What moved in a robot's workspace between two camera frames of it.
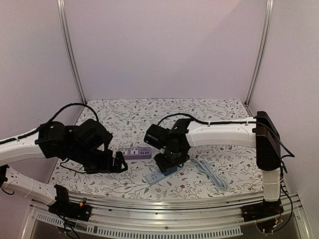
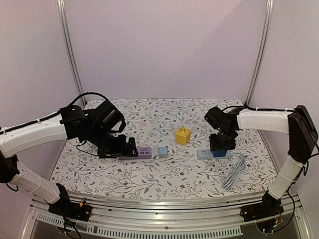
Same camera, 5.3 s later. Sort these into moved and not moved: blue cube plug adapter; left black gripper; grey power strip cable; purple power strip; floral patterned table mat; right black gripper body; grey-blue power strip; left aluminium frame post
Moved: left black gripper; blue cube plug adapter; grey power strip cable; right black gripper body; grey-blue power strip
Not moved: left aluminium frame post; floral patterned table mat; purple power strip
